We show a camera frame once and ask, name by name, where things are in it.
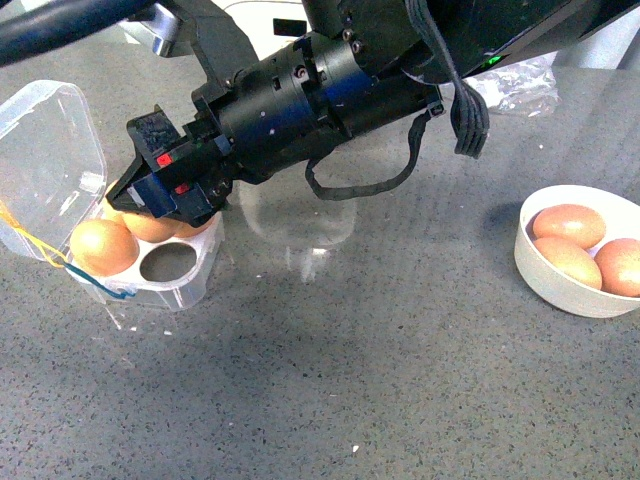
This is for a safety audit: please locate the brown egg bowl front-left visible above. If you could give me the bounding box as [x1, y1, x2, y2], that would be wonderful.
[533, 237, 603, 290]

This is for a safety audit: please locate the white soy milk blender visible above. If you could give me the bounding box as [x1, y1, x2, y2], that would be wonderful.
[215, 1, 311, 60]

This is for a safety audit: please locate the clear plastic bag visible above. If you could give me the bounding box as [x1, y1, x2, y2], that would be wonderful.
[464, 56, 560, 118]

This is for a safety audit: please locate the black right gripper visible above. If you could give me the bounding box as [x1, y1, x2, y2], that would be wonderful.
[127, 33, 444, 225]

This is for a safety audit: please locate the brown egg box front-left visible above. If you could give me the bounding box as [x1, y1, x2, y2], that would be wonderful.
[69, 219, 139, 277]

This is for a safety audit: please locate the brown egg bowl right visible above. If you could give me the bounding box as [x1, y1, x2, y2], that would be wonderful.
[594, 238, 639, 298]

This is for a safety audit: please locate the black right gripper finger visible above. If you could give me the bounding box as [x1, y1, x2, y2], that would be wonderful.
[105, 152, 150, 213]

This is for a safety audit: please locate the brown egg box back-right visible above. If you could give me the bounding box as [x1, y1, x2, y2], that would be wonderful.
[174, 216, 216, 239]

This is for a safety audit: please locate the brown egg bowl back-left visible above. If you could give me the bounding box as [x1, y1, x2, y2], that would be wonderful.
[532, 204, 606, 250]

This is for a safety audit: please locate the clear plastic egg box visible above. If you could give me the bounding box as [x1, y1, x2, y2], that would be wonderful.
[1, 80, 224, 311]

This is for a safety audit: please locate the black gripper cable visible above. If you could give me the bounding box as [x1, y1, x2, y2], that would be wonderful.
[303, 0, 491, 202]

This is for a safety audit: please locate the brown egg box back-left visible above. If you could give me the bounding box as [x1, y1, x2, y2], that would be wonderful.
[100, 197, 180, 243]

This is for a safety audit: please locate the yellow blue rubber band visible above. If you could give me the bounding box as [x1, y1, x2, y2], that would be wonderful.
[1, 201, 136, 300]

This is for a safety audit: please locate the white round bowl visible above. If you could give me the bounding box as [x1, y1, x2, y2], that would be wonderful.
[514, 185, 639, 319]

